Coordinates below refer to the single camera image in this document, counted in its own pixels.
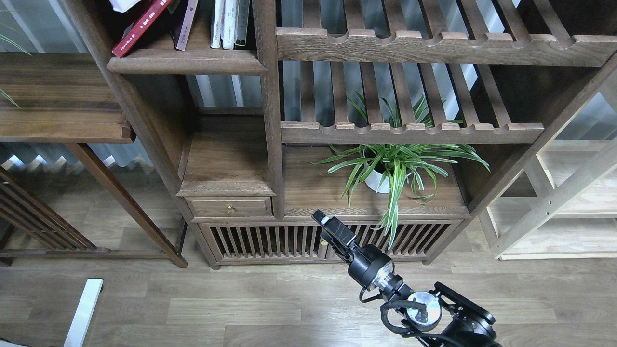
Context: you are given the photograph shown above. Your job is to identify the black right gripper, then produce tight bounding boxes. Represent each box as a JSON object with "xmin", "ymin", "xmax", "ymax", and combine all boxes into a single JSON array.
[{"xmin": 311, "ymin": 210, "xmax": 395, "ymax": 291}]

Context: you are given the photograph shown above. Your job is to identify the maroon book chinese title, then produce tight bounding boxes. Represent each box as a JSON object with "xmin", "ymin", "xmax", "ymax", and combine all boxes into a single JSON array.
[{"xmin": 169, "ymin": 0, "xmax": 199, "ymax": 51}]

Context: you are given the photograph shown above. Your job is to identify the red book white pages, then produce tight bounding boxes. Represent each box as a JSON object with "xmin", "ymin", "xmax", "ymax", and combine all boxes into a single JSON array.
[{"xmin": 112, "ymin": 0, "xmax": 174, "ymax": 58}]

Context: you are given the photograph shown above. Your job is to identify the white lavender book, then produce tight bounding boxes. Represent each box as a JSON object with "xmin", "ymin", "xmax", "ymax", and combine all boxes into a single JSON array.
[{"xmin": 109, "ymin": 0, "xmax": 140, "ymax": 13}]

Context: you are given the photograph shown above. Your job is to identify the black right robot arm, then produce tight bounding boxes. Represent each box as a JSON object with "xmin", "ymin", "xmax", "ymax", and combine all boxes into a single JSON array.
[{"xmin": 312, "ymin": 210, "xmax": 498, "ymax": 347}]

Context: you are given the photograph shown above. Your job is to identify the light wooden shelf unit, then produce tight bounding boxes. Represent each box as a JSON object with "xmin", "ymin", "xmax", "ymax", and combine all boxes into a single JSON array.
[{"xmin": 478, "ymin": 80, "xmax": 617, "ymax": 261}]

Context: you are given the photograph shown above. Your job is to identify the white plant pot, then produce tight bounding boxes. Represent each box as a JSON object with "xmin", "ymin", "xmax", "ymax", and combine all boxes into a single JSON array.
[{"xmin": 364, "ymin": 163, "xmax": 391, "ymax": 194}]

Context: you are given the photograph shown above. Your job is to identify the green spider plant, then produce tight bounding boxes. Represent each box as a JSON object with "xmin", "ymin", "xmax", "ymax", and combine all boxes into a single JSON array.
[{"xmin": 311, "ymin": 92, "xmax": 490, "ymax": 249}]

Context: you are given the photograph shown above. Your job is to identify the dark wooden bookshelf cabinet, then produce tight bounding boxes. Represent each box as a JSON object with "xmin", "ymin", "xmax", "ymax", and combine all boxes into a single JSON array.
[{"xmin": 63, "ymin": 0, "xmax": 616, "ymax": 268}]

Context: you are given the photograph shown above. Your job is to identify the white upright book middle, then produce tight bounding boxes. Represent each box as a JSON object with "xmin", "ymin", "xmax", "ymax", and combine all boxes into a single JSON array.
[{"xmin": 222, "ymin": 0, "xmax": 239, "ymax": 49}]

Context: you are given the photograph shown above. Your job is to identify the white upright book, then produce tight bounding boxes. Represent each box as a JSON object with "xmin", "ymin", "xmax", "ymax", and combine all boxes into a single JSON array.
[
  {"xmin": 222, "ymin": 0, "xmax": 239, "ymax": 49},
  {"xmin": 210, "ymin": 0, "xmax": 225, "ymax": 49}
]

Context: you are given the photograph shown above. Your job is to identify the white upright book left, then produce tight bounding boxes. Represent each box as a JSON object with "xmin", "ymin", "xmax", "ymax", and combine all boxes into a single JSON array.
[{"xmin": 210, "ymin": 0, "xmax": 225, "ymax": 49}]

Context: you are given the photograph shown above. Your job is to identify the dark spine upright book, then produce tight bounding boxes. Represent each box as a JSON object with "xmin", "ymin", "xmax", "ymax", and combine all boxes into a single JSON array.
[{"xmin": 234, "ymin": 0, "xmax": 251, "ymax": 49}]

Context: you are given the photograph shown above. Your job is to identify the white metal bar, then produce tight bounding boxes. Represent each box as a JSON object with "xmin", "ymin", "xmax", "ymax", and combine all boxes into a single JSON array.
[{"xmin": 63, "ymin": 278, "xmax": 104, "ymax": 347}]

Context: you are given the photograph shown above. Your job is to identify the green leaves at left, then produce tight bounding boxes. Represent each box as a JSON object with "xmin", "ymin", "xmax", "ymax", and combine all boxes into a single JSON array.
[{"xmin": 0, "ymin": 22, "xmax": 32, "ymax": 109}]

